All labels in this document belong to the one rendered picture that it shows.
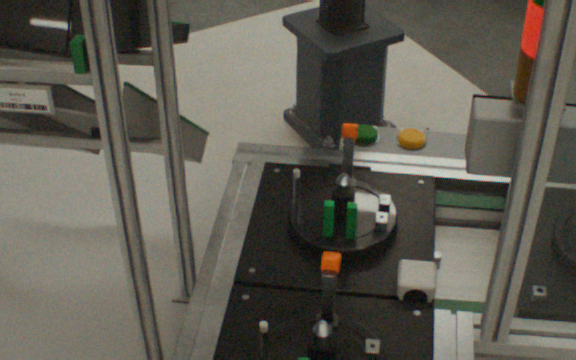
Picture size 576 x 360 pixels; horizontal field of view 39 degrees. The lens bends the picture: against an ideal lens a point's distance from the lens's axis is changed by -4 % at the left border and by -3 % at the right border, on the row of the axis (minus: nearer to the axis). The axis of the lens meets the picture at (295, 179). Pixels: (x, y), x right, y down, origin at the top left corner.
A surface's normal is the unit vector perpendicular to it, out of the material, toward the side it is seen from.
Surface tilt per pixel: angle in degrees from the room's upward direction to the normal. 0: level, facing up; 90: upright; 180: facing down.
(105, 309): 0
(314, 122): 90
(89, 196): 0
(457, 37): 1
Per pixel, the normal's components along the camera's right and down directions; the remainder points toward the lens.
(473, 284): 0.00, -0.79
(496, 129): -0.13, 0.61
